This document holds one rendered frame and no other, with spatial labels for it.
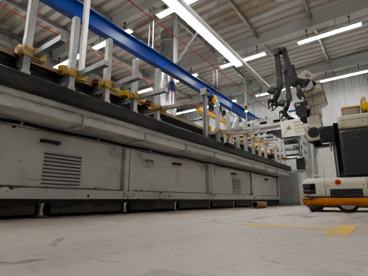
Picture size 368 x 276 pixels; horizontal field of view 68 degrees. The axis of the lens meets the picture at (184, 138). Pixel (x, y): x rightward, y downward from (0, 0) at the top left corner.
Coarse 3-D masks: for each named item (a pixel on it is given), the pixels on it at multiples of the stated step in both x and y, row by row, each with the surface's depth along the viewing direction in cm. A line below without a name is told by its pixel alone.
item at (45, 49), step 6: (60, 36) 125; (48, 42) 131; (54, 42) 128; (60, 42) 127; (42, 48) 134; (48, 48) 132; (54, 48) 132; (36, 54) 137; (42, 54) 137; (18, 60) 148; (18, 66) 150
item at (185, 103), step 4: (172, 104) 212; (176, 104) 209; (180, 104) 207; (184, 104) 205; (164, 108) 216; (168, 108) 214; (172, 108) 213; (144, 112) 228; (148, 112) 225; (152, 112) 223
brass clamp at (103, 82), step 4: (100, 80) 175; (104, 80) 174; (108, 80) 177; (100, 84) 174; (104, 84) 174; (108, 84) 176; (112, 88) 179; (116, 88) 181; (112, 92) 184; (116, 92) 184
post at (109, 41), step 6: (108, 42) 182; (108, 48) 181; (108, 54) 181; (108, 60) 180; (108, 72) 179; (108, 78) 178; (102, 90) 176; (108, 90) 177; (102, 96) 175; (108, 96) 176
